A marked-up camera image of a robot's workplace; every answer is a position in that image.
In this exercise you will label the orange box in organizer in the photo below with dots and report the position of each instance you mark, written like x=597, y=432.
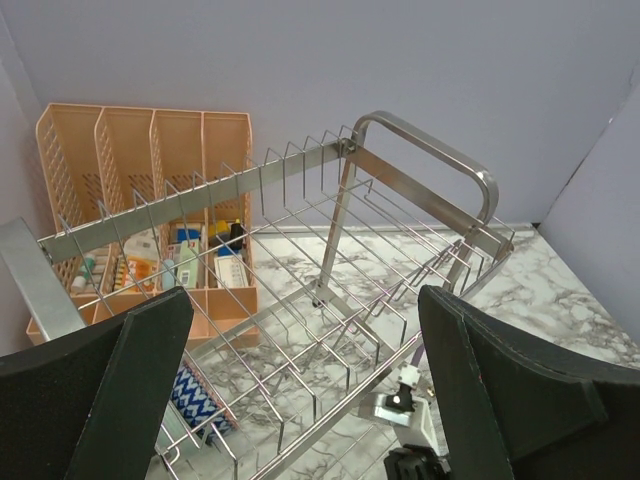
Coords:
x=134, y=274

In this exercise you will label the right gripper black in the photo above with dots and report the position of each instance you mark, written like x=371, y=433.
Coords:
x=416, y=463

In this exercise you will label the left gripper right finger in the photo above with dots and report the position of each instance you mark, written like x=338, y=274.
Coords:
x=515, y=406

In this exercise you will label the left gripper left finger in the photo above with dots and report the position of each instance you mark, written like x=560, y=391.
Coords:
x=89, y=405

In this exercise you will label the green tube in organizer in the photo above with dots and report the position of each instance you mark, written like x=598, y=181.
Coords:
x=183, y=266

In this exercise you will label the white blue box in organizer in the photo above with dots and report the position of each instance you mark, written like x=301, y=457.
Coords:
x=230, y=272

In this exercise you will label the peach plastic file organizer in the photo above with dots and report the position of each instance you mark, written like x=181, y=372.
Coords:
x=102, y=153

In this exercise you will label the steel wire dish rack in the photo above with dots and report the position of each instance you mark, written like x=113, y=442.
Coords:
x=345, y=230

